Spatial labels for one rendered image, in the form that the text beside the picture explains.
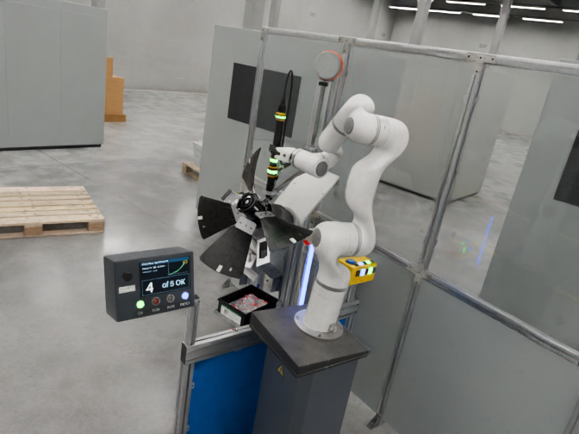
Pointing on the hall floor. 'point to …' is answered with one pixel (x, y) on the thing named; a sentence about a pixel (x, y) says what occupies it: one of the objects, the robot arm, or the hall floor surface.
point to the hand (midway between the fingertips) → (276, 148)
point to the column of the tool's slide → (320, 112)
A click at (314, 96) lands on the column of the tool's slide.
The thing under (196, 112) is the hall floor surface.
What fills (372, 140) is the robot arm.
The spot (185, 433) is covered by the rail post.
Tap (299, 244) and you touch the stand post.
